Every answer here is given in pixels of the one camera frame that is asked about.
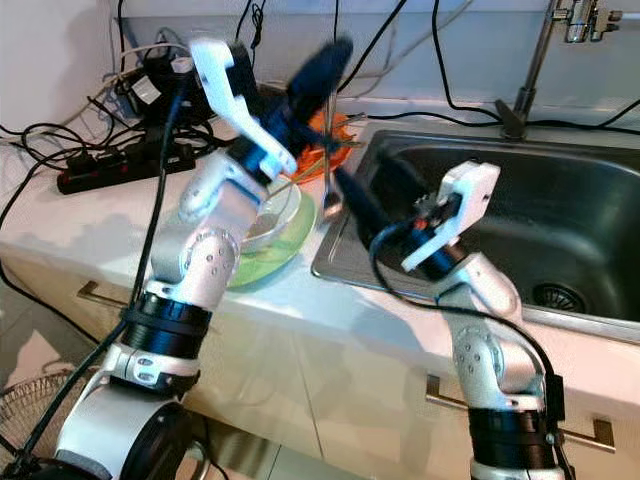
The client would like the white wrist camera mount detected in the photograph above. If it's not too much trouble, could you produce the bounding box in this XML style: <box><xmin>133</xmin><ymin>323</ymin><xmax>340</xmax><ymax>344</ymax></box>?
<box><xmin>188</xmin><ymin>38</ymin><xmax>286</xmax><ymax>179</ymax></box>
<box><xmin>400</xmin><ymin>160</ymin><xmax>501</xmax><ymax>273</ymax></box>

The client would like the long metal cabinet handle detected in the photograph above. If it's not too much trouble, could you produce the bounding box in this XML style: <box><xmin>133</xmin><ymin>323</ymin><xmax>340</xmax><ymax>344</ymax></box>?
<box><xmin>425</xmin><ymin>375</ymin><xmax>616</xmax><ymax>453</ymax></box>

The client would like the short metal cabinet handle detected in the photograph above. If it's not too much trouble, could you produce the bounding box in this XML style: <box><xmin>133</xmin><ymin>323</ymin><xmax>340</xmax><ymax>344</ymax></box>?
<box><xmin>75</xmin><ymin>280</ymin><xmax>136</xmax><ymax>313</ymax></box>

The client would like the orange plastic bowl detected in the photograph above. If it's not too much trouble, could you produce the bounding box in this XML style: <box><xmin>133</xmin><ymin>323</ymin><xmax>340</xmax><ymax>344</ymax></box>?
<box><xmin>295</xmin><ymin>108</ymin><xmax>364</xmax><ymax>186</ymax></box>

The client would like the stainless steel sink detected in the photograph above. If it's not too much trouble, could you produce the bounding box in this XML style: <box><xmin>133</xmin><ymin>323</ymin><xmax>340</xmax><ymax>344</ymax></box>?
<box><xmin>310</xmin><ymin>128</ymin><xmax>640</xmax><ymax>346</ymax></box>

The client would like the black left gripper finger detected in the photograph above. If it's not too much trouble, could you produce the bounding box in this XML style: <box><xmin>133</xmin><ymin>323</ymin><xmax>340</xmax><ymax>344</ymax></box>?
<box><xmin>297</xmin><ymin>41</ymin><xmax>356</xmax><ymax>122</ymax></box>
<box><xmin>281</xmin><ymin>37</ymin><xmax>350</xmax><ymax>110</ymax></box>

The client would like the beige kitchen cabinet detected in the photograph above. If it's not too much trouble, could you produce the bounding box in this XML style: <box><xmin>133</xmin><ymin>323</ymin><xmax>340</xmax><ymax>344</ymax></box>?
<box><xmin>0</xmin><ymin>250</ymin><xmax>640</xmax><ymax>480</ymax></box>

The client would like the green plate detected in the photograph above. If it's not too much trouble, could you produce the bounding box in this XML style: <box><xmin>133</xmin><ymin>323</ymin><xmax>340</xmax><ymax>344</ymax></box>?
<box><xmin>225</xmin><ymin>200</ymin><xmax>319</xmax><ymax>291</ymax></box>

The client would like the black power strip cord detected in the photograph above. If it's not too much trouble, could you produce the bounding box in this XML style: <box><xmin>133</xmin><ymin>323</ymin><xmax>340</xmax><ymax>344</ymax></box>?
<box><xmin>0</xmin><ymin>180</ymin><xmax>66</xmax><ymax>316</ymax></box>

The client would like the white bowl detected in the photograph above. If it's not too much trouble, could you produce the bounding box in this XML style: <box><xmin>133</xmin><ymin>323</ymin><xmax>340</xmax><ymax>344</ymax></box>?
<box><xmin>240</xmin><ymin>178</ymin><xmax>306</xmax><ymax>253</ymax></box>

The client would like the black power adapter box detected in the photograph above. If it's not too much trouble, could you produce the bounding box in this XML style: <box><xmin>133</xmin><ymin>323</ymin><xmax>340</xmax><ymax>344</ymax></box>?
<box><xmin>125</xmin><ymin>50</ymin><xmax>211</xmax><ymax>126</ymax></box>

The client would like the wire grille floor fan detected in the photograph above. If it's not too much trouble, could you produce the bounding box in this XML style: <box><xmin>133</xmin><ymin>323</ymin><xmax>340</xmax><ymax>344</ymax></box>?
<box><xmin>0</xmin><ymin>370</ymin><xmax>76</xmax><ymax>471</ymax></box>

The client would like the wooden chopstick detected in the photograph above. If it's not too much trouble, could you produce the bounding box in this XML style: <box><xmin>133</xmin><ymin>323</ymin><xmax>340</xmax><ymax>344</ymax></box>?
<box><xmin>298</xmin><ymin>143</ymin><xmax>363</xmax><ymax>185</ymax></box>
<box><xmin>303</xmin><ymin>137</ymin><xmax>358</xmax><ymax>164</ymax></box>

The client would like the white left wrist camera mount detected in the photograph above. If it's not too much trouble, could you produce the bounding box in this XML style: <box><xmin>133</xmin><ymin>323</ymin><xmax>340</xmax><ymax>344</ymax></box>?
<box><xmin>188</xmin><ymin>38</ymin><xmax>286</xmax><ymax>179</ymax></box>

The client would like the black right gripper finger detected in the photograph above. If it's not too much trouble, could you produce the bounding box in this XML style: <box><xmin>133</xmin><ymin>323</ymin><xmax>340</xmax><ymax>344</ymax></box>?
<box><xmin>367</xmin><ymin>152</ymin><xmax>424</xmax><ymax>202</ymax></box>
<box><xmin>334</xmin><ymin>171</ymin><xmax>397</xmax><ymax>242</ymax></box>

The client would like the grey metal faucet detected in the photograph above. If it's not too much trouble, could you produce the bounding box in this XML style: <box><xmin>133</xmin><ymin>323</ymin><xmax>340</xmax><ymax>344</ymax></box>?
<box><xmin>500</xmin><ymin>0</ymin><xmax>623</xmax><ymax>141</ymax></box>

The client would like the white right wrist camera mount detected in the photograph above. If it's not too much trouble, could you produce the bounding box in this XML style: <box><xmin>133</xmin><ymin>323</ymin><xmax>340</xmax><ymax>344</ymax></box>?
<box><xmin>400</xmin><ymin>160</ymin><xmax>501</xmax><ymax>273</ymax></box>

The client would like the black power strip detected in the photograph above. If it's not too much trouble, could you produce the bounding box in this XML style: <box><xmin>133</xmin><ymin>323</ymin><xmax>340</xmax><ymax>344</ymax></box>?
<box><xmin>57</xmin><ymin>140</ymin><xmax>196</xmax><ymax>196</ymax></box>

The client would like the round sink drain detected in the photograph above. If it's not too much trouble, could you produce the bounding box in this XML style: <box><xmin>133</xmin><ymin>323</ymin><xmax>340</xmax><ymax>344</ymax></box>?
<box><xmin>532</xmin><ymin>283</ymin><xmax>586</xmax><ymax>313</ymax></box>

